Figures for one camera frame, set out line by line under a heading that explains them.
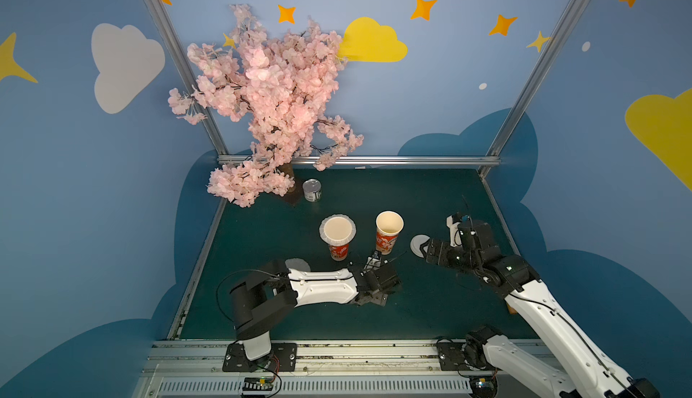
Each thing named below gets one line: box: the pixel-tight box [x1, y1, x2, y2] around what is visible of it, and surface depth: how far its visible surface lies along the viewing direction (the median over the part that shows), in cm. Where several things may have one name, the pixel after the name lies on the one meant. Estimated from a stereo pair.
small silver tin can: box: [301, 178, 322, 203], surface depth 110 cm
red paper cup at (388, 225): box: [375, 210, 405, 255], surface depth 88 cm
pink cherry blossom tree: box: [167, 3, 364, 208], surface depth 77 cm
